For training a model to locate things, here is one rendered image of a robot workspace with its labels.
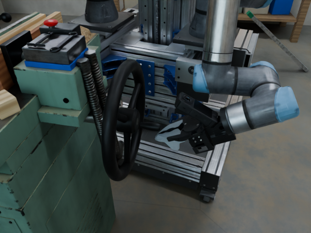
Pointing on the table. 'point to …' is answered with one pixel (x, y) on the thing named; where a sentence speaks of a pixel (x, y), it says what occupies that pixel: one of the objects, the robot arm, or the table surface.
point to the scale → (14, 24)
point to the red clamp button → (50, 22)
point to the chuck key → (41, 40)
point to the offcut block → (8, 104)
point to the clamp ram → (15, 51)
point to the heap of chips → (86, 33)
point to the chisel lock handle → (5, 17)
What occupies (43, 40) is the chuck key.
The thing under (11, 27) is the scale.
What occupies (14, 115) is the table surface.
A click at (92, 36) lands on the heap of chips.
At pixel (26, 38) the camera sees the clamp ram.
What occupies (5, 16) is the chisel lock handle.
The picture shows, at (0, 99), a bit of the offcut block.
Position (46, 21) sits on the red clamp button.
